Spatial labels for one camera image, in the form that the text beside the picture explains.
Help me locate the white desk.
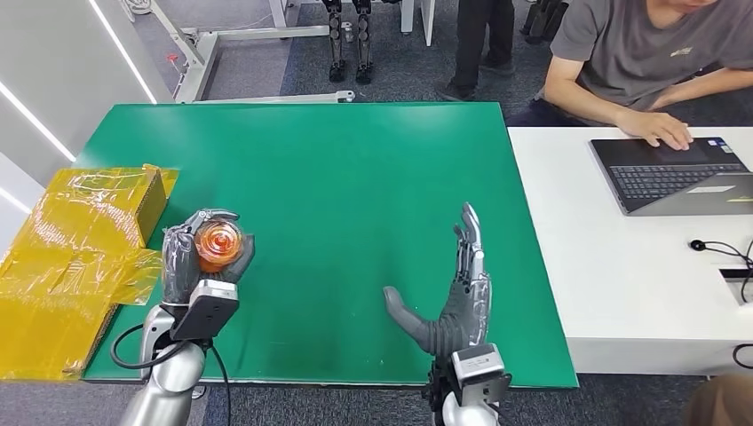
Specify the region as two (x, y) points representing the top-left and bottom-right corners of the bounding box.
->
(506, 126), (753, 377)

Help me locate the yellow taped cardboard box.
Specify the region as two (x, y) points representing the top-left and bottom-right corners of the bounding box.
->
(0, 164), (180, 383)

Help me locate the seated person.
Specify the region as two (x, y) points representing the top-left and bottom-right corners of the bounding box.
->
(505, 0), (753, 151)

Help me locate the black robot leg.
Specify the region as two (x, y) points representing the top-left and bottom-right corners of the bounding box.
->
(352, 0), (375, 85)
(321, 0), (348, 83)

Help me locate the standing person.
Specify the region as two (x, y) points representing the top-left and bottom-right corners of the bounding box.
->
(438, 0), (518, 102)

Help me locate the person's right hand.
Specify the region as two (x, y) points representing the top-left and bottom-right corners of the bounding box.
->
(614, 110), (694, 152)

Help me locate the dark grey laptop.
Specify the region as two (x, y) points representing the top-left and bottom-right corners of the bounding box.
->
(590, 137), (753, 217)

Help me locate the black cable with round puck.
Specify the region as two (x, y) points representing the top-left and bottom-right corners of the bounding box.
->
(689, 238), (753, 304)

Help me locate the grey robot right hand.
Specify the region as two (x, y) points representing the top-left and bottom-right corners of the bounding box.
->
(382, 202), (493, 359)

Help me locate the brown rounded object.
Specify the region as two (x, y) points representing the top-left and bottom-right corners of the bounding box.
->
(685, 375), (753, 426)

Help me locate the orange juice bottle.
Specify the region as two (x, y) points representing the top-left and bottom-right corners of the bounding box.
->
(194, 218), (243, 274)

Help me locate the white metal stand frame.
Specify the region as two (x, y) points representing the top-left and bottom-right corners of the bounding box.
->
(120, 0), (357, 106)

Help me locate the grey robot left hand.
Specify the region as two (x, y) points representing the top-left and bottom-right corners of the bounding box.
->
(162, 207), (257, 307)

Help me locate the green table mat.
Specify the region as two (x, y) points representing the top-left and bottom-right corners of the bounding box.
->
(76, 102), (581, 391)

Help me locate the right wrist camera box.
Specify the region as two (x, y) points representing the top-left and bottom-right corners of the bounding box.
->
(449, 343), (513, 406)

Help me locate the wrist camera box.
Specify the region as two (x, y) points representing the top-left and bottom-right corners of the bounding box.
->
(170, 279), (241, 343)
(449, 343), (513, 406)

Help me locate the white furniture leg panel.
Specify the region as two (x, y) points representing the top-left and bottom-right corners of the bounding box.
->
(400, 0), (437, 47)

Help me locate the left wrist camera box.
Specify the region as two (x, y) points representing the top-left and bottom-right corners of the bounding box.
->
(170, 279), (241, 343)

